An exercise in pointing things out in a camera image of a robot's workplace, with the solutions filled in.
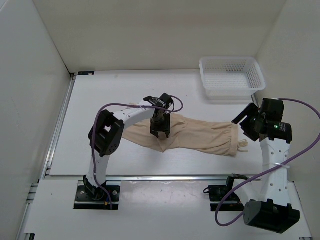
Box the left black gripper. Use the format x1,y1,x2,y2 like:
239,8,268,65
149,112,171,137

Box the beige trousers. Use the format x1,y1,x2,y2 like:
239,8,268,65
122,113,248,157

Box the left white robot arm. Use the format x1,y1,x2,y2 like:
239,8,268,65
83,93,174,200

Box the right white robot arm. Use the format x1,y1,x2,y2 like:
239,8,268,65
224,98,300,234

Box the white plastic basket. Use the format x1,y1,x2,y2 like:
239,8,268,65
199,56,266,99

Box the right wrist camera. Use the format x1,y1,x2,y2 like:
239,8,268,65
260,98,285,122

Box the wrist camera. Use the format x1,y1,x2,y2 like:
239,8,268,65
159,93,174,109
260,98,285,122

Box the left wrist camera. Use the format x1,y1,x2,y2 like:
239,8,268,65
159,93,174,109

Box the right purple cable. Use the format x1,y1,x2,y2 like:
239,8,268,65
214,98,320,227

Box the purple cable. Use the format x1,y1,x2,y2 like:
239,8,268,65
214,98,320,227
89,96,185,208

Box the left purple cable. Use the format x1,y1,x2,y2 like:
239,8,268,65
89,96,185,208

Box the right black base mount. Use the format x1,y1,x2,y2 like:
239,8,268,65
203,183,259,213

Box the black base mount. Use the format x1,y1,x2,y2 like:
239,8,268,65
203,183,259,213
73,183,121,211

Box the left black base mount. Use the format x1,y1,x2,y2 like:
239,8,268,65
73,183,121,211

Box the aluminium frame rail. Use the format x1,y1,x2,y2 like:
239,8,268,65
18,70,312,240

